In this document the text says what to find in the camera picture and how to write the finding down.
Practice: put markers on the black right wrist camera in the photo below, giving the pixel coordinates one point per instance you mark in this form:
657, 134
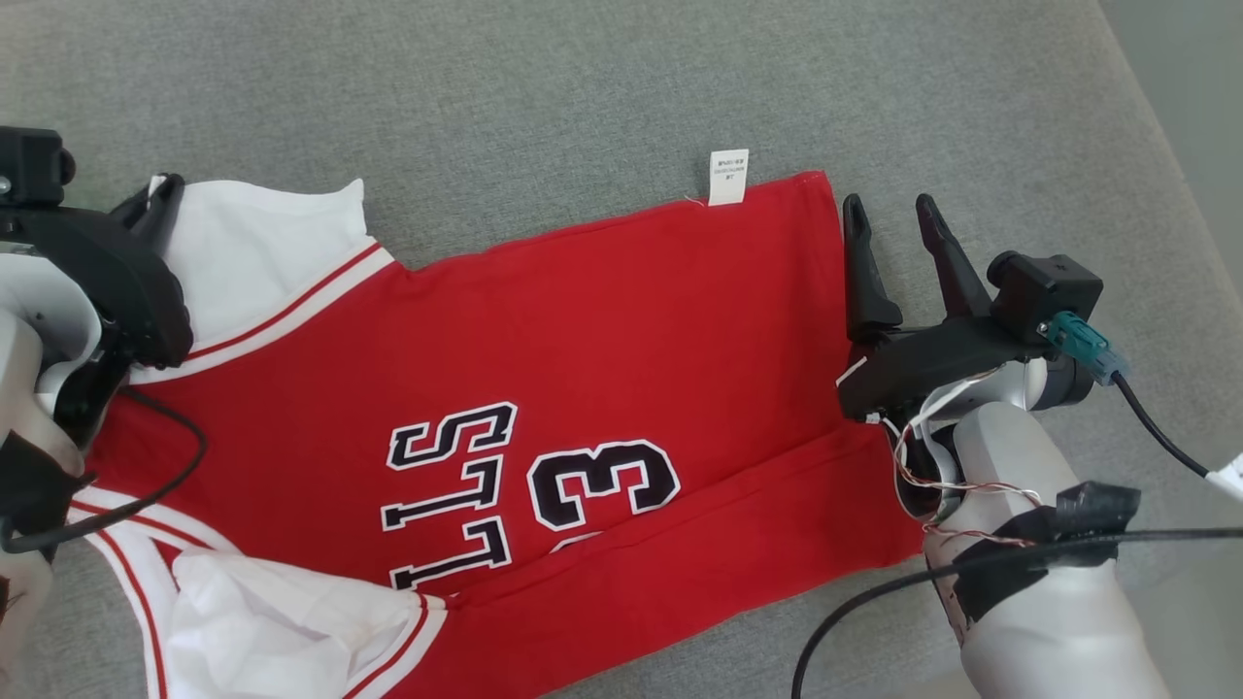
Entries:
1049, 286

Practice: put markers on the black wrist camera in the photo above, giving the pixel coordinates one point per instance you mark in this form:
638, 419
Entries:
1049, 286
34, 165

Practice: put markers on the red basketball jersey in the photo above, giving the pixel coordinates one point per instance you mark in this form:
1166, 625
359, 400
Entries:
583, 320

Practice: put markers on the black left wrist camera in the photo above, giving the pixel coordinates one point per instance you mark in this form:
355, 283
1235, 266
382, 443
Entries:
34, 165

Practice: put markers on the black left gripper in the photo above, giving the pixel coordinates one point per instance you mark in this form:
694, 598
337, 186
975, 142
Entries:
136, 301

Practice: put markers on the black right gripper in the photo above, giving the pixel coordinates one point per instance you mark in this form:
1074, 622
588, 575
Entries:
923, 364

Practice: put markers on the teal right camera connector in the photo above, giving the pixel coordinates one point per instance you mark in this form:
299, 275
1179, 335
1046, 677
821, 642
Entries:
1083, 345

